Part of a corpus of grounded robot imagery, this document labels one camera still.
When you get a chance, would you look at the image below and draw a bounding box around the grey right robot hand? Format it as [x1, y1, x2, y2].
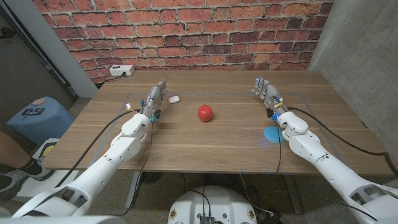
[251, 77, 289, 118]

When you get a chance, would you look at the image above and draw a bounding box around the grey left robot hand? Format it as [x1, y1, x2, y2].
[141, 78, 170, 124]

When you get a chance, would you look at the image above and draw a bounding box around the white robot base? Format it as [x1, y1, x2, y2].
[167, 185, 258, 224]

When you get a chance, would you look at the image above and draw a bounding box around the blue round disc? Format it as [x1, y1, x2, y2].
[263, 126, 285, 144]

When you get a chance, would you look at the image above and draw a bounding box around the white power strip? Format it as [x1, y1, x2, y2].
[109, 65, 136, 77]

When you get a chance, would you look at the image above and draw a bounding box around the red apple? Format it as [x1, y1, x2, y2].
[197, 105, 214, 123]

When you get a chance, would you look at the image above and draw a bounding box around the red brick print backdrop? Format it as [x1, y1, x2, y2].
[32, 0, 335, 84]

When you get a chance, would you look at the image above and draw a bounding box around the black round floor fan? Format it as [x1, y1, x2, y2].
[141, 172, 164, 185]

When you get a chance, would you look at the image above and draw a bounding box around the grey metal table leg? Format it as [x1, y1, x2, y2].
[125, 171, 142, 210]
[282, 174, 303, 215]

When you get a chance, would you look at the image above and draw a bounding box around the blue storage box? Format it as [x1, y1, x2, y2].
[6, 96, 75, 146]

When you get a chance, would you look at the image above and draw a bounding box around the white yellow floor item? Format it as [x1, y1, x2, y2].
[32, 138, 60, 162]

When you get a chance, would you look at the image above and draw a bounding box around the black phone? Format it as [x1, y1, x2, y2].
[21, 107, 46, 116]

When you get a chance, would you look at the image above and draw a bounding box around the white floor platform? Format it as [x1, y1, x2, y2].
[14, 167, 80, 203]

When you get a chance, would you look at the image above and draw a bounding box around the white robot torso edge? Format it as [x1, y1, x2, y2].
[0, 215, 126, 224]

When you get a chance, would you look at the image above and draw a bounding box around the person's bare leg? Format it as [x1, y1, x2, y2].
[0, 130, 43, 180]

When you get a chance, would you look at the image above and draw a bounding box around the grey sneaker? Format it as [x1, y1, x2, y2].
[0, 169, 55, 200]

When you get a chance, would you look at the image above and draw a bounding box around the black power strip cord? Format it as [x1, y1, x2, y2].
[104, 72, 127, 83]

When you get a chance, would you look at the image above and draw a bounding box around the thin black left wrist cable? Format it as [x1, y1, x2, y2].
[114, 121, 155, 217]

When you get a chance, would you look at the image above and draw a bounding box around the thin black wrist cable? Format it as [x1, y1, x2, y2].
[114, 121, 155, 217]
[275, 124, 282, 175]

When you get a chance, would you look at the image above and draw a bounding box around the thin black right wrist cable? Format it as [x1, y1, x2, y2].
[275, 124, 282, 175]

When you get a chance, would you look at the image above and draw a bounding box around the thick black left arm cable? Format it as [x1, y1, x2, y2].
[55, 108, 141, 188]

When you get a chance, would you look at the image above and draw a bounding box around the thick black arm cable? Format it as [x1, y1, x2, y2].
[287, 106, 398, 178]
[55, 108, 141, 188]

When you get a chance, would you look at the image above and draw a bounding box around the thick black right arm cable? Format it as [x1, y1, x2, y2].
[287, 106, 398, 178]

